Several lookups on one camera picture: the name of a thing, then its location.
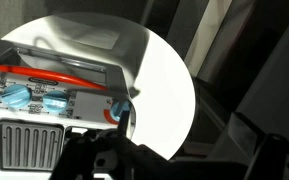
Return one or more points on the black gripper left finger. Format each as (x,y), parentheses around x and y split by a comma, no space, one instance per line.
(76,161)

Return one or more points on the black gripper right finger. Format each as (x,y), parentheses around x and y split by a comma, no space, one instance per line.
(269,160)

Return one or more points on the light blue stove knob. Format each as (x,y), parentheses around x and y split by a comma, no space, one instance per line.
(117,109)
(55,101)
(16,96)

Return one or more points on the orange oven door handle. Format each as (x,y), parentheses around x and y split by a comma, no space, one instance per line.
(50,75)

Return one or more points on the grey toy stove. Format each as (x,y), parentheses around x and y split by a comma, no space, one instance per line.
(88,109)

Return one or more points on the grey stove centre grill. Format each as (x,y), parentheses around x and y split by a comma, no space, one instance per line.
(28,146)

